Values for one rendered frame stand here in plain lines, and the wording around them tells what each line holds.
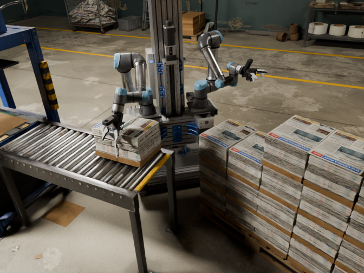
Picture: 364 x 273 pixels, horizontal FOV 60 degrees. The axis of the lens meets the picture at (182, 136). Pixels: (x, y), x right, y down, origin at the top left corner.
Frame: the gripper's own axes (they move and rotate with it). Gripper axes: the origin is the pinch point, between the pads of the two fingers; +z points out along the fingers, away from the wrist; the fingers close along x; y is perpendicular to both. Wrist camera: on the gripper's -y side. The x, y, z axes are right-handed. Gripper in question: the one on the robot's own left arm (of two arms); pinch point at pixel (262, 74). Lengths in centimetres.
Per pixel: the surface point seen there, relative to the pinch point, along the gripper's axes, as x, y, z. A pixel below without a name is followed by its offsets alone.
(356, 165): 35, 12, 92
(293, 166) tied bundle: 45, 24, 62
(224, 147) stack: 52, 34, 9
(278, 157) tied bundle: 46, 23, 52
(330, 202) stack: 44, 37, 87
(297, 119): 15.1, 14.8, 42.7
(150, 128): 93, 7, -18
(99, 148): 124, 18, -40
